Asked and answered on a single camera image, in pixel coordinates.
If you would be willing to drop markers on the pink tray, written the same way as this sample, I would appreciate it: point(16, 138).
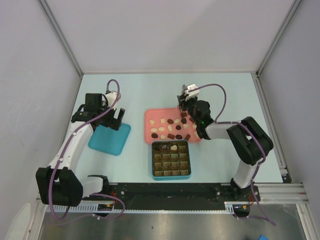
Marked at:
point(183, 128)

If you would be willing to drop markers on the white cable duct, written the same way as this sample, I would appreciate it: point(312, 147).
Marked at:
point(104, 208)

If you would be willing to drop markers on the brown bar chocolate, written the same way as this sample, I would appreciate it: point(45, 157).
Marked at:
point(170, 136)

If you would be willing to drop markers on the white heart chocolate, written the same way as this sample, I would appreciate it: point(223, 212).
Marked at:
point(163, 137)

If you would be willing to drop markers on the teal box lid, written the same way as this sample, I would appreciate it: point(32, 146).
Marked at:
point(109, 141)

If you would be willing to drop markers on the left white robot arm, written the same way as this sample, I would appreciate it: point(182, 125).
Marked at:
point(58, 184)

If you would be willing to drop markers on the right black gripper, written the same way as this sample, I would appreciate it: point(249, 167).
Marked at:
point(183, 102)

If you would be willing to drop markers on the white chocolate piece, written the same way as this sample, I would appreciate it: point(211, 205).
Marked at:
point(174, 148)

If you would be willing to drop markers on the metal tongs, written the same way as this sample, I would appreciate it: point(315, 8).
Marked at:
point(182, 113)

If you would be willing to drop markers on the teal chocolate box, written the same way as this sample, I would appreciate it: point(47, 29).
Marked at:
point(171, 165)

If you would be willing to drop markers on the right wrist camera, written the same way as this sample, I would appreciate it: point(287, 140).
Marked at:
point(190, 91)

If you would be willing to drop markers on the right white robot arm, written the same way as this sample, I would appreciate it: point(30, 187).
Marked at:
point(251, 143)

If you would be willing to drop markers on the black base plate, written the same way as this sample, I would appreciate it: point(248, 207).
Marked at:
point(179, 195)

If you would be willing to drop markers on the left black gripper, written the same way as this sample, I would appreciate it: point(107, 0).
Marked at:
point(114, 123)

